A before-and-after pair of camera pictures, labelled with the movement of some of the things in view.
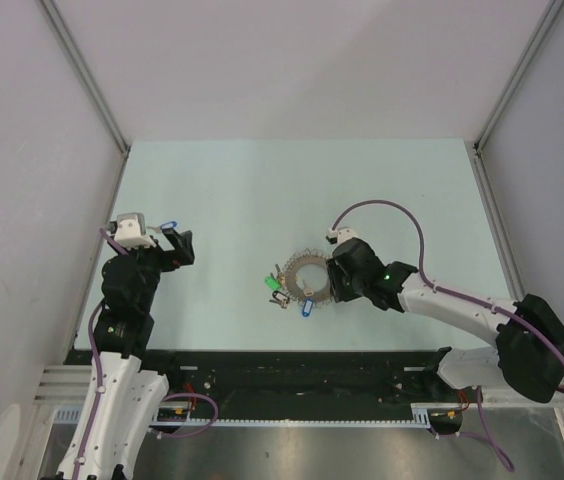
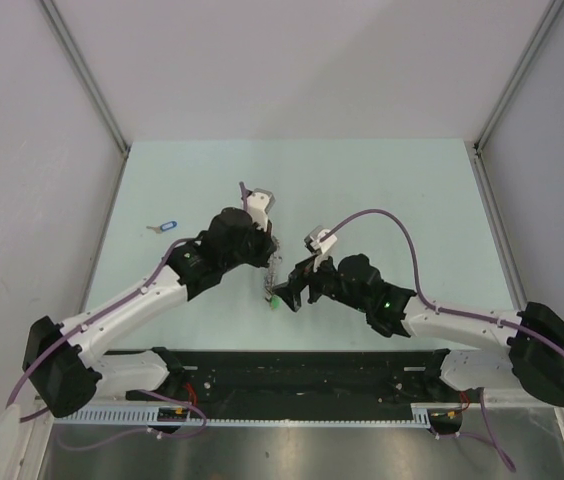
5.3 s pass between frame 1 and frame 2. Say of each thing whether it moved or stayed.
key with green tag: moved
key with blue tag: stayed
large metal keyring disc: moved
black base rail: stayed
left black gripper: moved
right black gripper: moved
